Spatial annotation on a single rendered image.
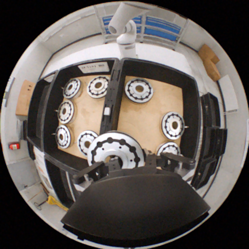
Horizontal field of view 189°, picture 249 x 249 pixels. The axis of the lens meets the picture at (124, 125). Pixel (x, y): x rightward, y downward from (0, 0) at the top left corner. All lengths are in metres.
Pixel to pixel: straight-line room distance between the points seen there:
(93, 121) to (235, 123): 3.04
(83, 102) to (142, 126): 0.26
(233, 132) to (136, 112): 2.89
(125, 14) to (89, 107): 0.39
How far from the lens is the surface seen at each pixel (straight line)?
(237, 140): 2.94
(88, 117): 0.35
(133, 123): 0.31
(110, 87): 0.24
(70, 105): 0.38
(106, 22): 2.06
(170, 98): 0.38
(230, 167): 3.10
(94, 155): 0.16
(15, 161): 3.28
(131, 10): 0.31
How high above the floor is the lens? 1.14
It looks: 87 degrees down
